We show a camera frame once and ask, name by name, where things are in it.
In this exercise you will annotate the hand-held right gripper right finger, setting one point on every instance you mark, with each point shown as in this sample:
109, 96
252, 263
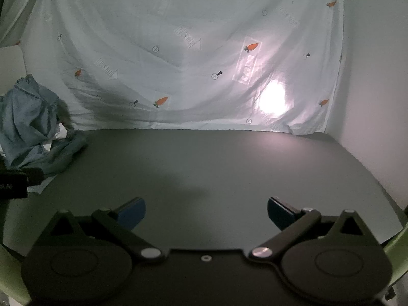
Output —
280, 213

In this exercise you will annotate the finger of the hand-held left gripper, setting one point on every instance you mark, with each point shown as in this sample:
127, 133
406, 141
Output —
35, 176

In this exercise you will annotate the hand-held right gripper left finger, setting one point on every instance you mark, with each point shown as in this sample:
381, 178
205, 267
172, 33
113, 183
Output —
132, 213

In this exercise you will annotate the light blue denim jeans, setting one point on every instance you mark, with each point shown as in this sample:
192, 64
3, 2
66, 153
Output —
28, 118

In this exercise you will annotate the white cloth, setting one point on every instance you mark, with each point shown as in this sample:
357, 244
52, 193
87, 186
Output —
61, 133

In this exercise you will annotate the white carrot print sheet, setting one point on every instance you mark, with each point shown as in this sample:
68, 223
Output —
191, 54

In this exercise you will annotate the green frame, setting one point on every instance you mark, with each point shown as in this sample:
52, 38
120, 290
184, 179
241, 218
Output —
398, 239
12, 277

